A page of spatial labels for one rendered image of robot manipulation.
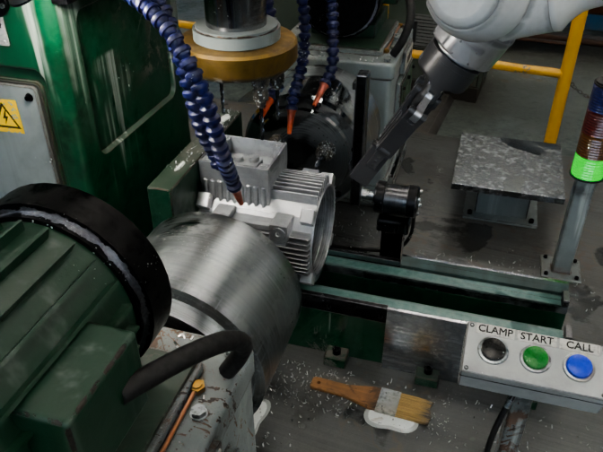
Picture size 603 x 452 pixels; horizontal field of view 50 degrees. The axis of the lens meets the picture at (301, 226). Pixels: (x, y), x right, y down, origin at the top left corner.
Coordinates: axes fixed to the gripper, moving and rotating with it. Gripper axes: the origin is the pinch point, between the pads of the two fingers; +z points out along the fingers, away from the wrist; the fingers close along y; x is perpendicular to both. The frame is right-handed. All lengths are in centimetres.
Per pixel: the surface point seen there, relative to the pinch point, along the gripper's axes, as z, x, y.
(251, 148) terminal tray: 16.7, -16.5, -10.5
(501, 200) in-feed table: 18, 36, -53
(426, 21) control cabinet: 74, 14, -315
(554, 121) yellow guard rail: 50, 87, -225
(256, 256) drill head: 9.6, -6.8, 20.3
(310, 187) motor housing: 12.3, -4.8, -4.0
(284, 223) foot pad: 16.0, -5.1, 2.8
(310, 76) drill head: 11.9, -15.6, -36.6
